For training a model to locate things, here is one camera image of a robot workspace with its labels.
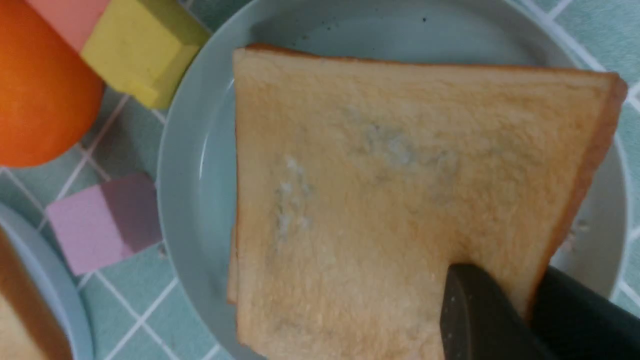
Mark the pale blue bread plate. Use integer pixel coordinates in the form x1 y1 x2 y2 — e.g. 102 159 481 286
0 203 95 360

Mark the green empty plate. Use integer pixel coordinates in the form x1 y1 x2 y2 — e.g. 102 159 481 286
157 0 630 360

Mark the orange fruit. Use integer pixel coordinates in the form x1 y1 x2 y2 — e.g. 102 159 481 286
0 0 105 167

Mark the pink yellow block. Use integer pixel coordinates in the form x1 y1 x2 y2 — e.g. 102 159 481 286
29 0 210 110

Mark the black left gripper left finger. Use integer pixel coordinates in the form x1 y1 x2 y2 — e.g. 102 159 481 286
439 263 556 360

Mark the pink cube block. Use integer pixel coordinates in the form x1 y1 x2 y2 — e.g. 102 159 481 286
45 173 163 276

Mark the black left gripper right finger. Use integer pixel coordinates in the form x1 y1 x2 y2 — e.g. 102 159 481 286
530 266 640 360

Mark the toast slice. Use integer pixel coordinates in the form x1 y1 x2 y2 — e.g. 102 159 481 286
232 44 627 360
226 225 238 305
0 232 73 360

